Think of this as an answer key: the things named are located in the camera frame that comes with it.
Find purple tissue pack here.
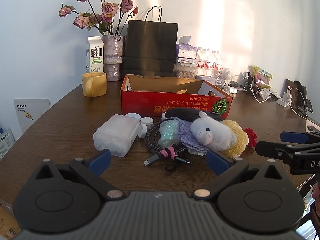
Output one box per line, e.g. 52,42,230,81
176,36,198,58

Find printed booklets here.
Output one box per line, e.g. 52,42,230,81
0,127,16,160

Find yellow snack packet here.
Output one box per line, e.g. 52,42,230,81
253,66,273,89

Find red fabric rose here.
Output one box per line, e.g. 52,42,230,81
244,127,258,148

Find translucent plastic bottle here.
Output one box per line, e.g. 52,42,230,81
93,114,142,157

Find white printed board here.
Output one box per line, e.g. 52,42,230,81
14,98,52,133

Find white earphones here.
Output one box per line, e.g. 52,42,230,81
215,83,232,93

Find yellow mug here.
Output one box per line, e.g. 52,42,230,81
82,72,107,97

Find iridescent plastic wrap ball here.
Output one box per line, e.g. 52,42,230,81
159,120,182,148

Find orange cardboard carton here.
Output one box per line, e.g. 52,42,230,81
0,200,22,240

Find white milk carton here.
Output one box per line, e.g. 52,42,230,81
85,36,104,74

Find pack of water bottles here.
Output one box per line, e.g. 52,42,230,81
196,46,223,79

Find black ribbed case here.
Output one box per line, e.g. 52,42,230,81
165,107,223,123

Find dark brown round stand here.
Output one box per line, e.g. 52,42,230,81
285,79,309,110

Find black braided cable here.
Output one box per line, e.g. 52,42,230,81
143,120,192,167

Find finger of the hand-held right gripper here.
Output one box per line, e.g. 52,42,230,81
279,131,320,145
255,140,301,166

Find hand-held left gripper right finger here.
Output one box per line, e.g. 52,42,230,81
191,149,287,201

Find white robot-shaped speaker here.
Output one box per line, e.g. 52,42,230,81
220,67,234,87

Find white looped cable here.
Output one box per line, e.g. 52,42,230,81
250,84,278,103

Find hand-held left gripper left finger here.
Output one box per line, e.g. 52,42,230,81
35,149,125,201

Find black paper bag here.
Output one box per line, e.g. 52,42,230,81
122,6,179,77

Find clear jar of seeds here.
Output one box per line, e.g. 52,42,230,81
174,64,197,79

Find purple knit pouch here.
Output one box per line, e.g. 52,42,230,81
175,120,209,153

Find long white cable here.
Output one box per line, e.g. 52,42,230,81
287,86,308,117

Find white and yellow plush sheep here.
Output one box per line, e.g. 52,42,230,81
189,111,249,159

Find dried rose bouquet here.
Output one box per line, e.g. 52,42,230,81
59,0,138,36

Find white flat box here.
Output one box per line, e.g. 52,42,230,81
176,57,198,67

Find red cardboard box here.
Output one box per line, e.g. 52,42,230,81
120,74,233,120

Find white charging dock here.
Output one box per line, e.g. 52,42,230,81
276,92,292,107

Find floral tin box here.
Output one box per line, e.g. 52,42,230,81
196,74,217,85

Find purple wrapped vase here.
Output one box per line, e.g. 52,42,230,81
101,35,125,82

